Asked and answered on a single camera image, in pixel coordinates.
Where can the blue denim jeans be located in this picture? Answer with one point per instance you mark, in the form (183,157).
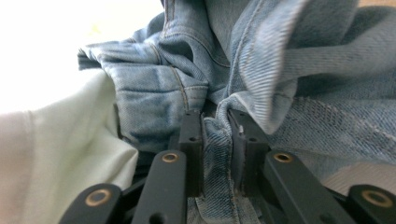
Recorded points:
(155,93)

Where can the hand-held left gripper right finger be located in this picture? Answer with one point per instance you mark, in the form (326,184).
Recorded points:
(249,149)

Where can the white leaf print laundry bag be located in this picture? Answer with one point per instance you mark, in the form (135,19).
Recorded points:
(46,46)

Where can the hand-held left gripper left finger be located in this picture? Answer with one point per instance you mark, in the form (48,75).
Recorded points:
(194,146)

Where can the white cloth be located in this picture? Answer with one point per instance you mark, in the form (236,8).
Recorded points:
(62,155)

